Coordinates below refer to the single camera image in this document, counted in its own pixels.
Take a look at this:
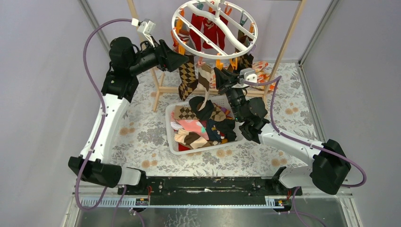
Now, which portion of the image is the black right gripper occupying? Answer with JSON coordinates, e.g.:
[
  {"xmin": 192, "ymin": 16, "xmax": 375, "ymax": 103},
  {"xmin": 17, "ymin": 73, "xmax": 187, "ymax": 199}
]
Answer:
[{"xmin": 214, "ymin": 66, "xmax": 246, "ymax": 122}]

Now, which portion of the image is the brown yellow argyle sock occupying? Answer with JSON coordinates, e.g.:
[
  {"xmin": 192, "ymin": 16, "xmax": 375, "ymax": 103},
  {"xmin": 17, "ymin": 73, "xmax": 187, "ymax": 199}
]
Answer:
[{"xmin": 178, "ymin": 58, "xmax": 198, "ymax": 101}]

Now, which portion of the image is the dark green sock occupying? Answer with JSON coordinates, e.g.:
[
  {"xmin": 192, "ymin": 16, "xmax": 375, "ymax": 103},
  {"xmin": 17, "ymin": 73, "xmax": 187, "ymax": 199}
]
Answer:
[{"xmin": 189, "ymin": 96, "xmax": 214, "ymax": 121}]

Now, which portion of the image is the white round sock hanger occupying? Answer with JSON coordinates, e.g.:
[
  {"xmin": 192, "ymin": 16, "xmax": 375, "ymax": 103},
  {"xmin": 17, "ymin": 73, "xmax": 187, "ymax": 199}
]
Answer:
[{"xmin": 171, "ymin": 0, "xmax": 258, "ymax": 60}]

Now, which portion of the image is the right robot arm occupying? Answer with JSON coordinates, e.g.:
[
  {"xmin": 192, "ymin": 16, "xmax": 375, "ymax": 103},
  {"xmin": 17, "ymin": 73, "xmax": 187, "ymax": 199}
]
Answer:
[{"xmin": 214, "ymin": 68, "xmax": 351, "ymax": 195}]

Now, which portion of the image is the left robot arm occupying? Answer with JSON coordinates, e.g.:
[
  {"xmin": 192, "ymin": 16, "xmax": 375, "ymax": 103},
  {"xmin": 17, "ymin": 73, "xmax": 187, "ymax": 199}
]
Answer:
[{"xmin": 68, "ymin": 37, "xmax": 189, "ymax": 194}]

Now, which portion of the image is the white laundry basket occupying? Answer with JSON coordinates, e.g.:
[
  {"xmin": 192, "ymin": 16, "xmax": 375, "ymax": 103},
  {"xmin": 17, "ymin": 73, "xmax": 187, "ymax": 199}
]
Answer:
[{"xmin": 165, "ymin": 96, "xmax": 246, "ymax": 155}]

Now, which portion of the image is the brown argyle hanging sock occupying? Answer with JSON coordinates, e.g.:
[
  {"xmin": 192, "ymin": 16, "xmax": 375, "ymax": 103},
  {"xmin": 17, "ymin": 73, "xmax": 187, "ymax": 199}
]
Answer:
[{"xmin": 237, "ymin": 30, "xmax": 254, "ymax": 71}]

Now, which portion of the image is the pink clothespin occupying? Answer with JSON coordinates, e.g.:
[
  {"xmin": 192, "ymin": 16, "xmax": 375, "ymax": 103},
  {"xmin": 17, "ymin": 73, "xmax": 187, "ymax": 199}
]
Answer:
[{"xmin": 195, "ymin": 61, "xmax": 206, "ymax": 68}]

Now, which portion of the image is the orange patterned cloth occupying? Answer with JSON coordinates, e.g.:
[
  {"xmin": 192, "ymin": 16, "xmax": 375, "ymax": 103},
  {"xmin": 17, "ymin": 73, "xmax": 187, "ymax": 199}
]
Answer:
[{"xmin": 212, "ymin": 63, "xmax": 279, "ymax": 93}]

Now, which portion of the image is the red sock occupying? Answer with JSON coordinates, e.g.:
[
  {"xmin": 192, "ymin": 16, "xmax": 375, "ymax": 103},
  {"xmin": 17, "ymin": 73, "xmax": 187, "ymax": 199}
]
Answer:
[{"xmin": 190, "ymin": 14, "xmax": 226, "ymax": 52}]

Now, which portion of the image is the beige green argyle sock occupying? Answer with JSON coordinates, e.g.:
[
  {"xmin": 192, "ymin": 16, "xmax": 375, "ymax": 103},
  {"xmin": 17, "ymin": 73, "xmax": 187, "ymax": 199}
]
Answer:
[{"xmin": 173, "ymin": 105, "xmax": 199, "ymax": 120}]

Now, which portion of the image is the wooden drying rack frame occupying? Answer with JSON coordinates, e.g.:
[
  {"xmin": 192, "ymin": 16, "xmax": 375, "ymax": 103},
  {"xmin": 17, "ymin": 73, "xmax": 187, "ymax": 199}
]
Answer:
[{"xmin": 127, "ymin": 0, "xmax": 306, "ymax": 112}]

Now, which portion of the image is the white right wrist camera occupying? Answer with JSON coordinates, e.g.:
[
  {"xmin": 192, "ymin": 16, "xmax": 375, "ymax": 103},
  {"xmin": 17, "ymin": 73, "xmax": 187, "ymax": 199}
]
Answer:
[{"xmin": 233, "ymin": 68, "xmax": 258, "ymax": 88}]

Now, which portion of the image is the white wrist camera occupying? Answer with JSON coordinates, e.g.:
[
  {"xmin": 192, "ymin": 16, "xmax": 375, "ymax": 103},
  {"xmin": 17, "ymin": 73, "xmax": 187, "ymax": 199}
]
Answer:
[
  {"xmin": 233, "ymin": 68, "xmax": 258, "ymax": 88},
  {"xmin": 131, "ymin": 18, "xmax": 156, "ymax": 47}
]

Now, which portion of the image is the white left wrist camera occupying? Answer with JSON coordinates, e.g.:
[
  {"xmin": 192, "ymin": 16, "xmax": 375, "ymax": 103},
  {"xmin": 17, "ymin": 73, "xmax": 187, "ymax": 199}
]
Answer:
[{"xmin": 131, "ymin": 18, "xmax": 156, "ymax": 47}]

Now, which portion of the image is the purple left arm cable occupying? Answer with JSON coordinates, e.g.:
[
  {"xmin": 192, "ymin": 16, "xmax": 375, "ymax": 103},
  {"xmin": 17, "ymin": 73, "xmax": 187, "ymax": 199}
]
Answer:
[{"xmin": 74, "ymin": 18, "xmax": 133, "ymax": 227}]

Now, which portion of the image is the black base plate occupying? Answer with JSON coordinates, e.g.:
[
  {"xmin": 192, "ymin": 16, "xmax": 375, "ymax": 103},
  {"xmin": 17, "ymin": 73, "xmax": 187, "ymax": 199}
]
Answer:
[{"xmin": 125, "ymin": 176, "xmax": 302, "ymax": 197}]

